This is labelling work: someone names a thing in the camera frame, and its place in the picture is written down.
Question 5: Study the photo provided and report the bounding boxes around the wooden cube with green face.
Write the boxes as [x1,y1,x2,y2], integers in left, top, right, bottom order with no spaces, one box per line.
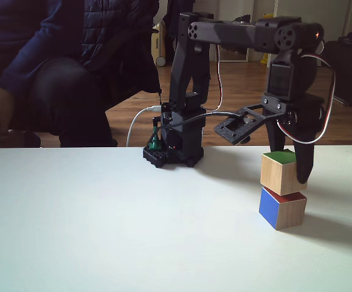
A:
[260,150,308,197]

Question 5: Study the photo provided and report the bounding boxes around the wooden cube blue red faces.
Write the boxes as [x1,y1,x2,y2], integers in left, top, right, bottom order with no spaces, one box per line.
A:
[258,186,308,231]

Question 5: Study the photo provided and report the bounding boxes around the dark sofa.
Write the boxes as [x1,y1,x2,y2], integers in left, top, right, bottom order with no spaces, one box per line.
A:
[321,24,352,108]

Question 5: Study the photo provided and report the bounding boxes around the green controller board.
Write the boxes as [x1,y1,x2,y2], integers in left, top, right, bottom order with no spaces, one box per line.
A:
[147,117,164,152]

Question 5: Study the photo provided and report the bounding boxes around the person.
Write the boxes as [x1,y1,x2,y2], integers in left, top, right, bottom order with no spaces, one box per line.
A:
[0,0,162,148]

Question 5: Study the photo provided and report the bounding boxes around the white red black servo wire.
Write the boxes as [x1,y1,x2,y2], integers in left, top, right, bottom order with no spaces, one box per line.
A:
[277,32,337,144]
[204,44,224,112]

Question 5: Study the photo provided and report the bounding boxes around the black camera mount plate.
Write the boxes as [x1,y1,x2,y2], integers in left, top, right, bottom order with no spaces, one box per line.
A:
[213,104,269,145]

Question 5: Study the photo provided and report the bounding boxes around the black camera cable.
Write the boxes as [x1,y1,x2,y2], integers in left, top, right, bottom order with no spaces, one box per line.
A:
[151,111,240,144]

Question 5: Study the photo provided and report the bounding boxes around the white USB cable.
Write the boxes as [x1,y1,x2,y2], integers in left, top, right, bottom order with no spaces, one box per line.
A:
[126,105,164,148]

